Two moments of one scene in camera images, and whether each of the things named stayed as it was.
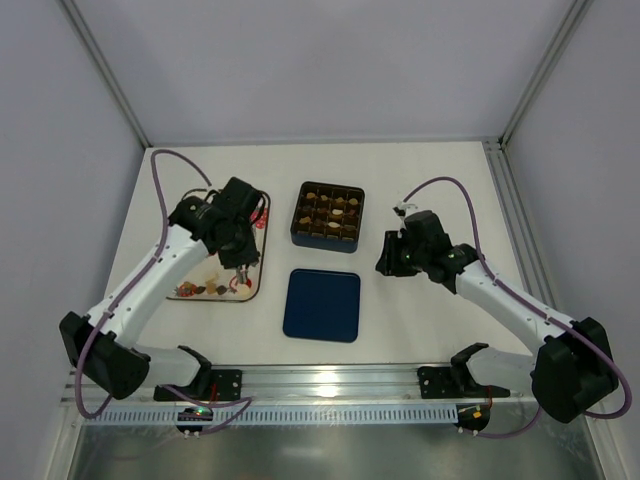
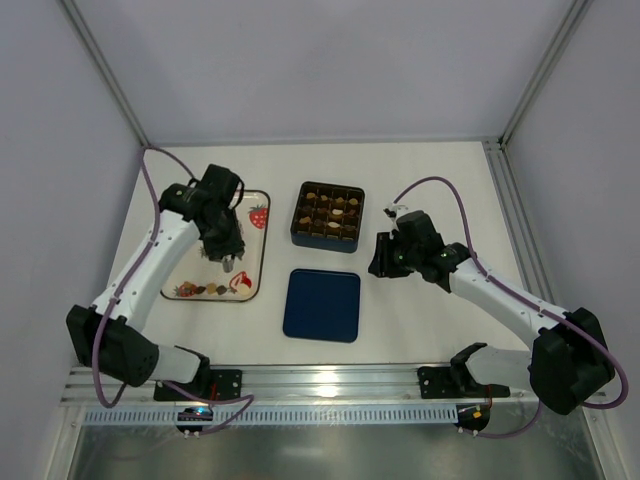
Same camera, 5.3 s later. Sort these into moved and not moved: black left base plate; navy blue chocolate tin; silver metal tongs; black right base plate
Moved: silver metal tongs
Not moved: black right base plate; navy blue chocolate tin; black left base plate
